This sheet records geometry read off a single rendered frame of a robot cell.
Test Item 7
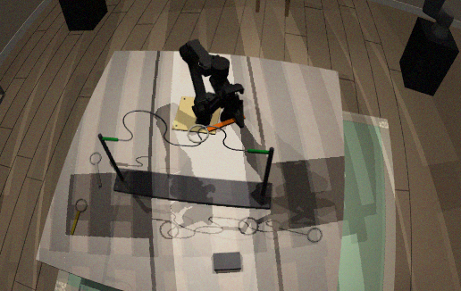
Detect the orange handle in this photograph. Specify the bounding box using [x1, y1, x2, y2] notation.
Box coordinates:
[188, 118, 237, 144]

